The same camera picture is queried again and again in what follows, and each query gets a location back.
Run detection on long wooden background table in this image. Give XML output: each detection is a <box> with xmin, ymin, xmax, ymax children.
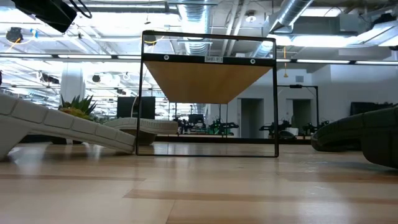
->
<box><xmin>155</xmin><ymin>133</ymin><xmax>312</xmax><ymax>144</ymax></box>

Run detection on black background cabinet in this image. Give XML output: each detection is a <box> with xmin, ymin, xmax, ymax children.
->
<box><xmin>350</xmin><ymin>101</ymin><xmax>394</xmax><ymax>116</ymax></box>

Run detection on potted succulent in black pot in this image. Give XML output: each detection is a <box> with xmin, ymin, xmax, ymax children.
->
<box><xmin>51</xmin><ymin>95</ymin><xmax>98</xmax><ymax>145</ymax></box>

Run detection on dark green slide sandal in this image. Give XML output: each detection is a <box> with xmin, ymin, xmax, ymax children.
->
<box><xmin>310</xmin><ymin>113</ymin><xmax>365</xmax><ymax>153</ymax></box>
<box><xmin>361</xmin><ymin>107</ymin><xmax>398</xmax><ymax>170</ymax></box>

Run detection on trailing green vine plant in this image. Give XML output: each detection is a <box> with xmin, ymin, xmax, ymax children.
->
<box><xmin>93</xmin><ymin>114</ymin><xmax>116</xmax><ymax>124</ymax></box>

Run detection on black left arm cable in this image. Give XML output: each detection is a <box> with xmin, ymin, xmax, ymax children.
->
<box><xmin>68</xmin><ymin>0</ymin><xmax>93</xmax><ymax>19</ymax></box>

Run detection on yellow hanging cord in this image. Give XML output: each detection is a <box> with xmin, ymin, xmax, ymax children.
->
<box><xmin>282</xmin><ymin>46</ymin><xmax>289</xmax><ymax>78</ymax></box>

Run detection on white round pillar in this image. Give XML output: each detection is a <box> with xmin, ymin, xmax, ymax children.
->
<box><xmin>60</xmin><ymin>62</ymin><xmax>86</xmax><ymax>103</ymax></box>

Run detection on black frame wooden shelf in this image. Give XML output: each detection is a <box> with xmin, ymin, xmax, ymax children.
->
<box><xmin>136</xmin><ymin>30</ymin><xmax>279</xmax><ymax>158</ymax></box>

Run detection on black computer monitor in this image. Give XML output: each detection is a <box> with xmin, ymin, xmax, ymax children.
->
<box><xmin>117</xmin><ymin>96</ymin><xmax>156</xmax><ymax>120</ymax></box>

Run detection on black metal background frame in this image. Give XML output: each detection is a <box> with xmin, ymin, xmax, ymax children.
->
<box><xmin>277</xmin><ymin>84</ymin><xmax>320</xmax><ymax>138</ymax></box>

